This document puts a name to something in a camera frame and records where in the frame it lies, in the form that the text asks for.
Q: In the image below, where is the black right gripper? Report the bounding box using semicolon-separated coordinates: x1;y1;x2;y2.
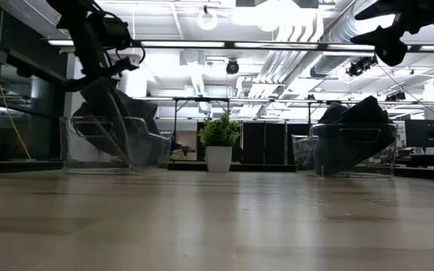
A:
350;0;434;67

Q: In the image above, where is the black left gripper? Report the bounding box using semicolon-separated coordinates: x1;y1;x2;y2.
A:
65;22;139;93

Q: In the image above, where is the black spotlight cluster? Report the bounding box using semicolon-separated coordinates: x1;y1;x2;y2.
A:
385;90;407;102
346;55;379;78

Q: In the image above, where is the clear plastic bin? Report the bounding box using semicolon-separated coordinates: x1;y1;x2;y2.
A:
291;122;398;180
59;115;173;176

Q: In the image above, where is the black computer monitor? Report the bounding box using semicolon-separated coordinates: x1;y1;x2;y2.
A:
405;119;434;148

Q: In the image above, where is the green plant in white pot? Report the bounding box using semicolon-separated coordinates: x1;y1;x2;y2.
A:
197;111;243;174

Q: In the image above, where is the black cabinet row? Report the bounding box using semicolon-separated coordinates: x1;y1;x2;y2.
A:
197;120;312;166

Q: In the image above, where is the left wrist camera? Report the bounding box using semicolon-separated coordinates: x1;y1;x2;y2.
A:
95;13;134;50

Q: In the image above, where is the silver ventilation duct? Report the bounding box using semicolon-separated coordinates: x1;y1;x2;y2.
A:
309;0;391;79

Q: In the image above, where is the white hanging ring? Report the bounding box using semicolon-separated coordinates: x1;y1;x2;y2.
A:
197;7;219;32

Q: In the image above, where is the yellow cable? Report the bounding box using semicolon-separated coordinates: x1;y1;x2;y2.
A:
0;0;32;160

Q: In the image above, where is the overhead frame light bar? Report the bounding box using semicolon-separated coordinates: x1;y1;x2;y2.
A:
47;38;434;53

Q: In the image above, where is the black round hanging camera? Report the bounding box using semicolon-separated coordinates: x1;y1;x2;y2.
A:
225;59;240;75

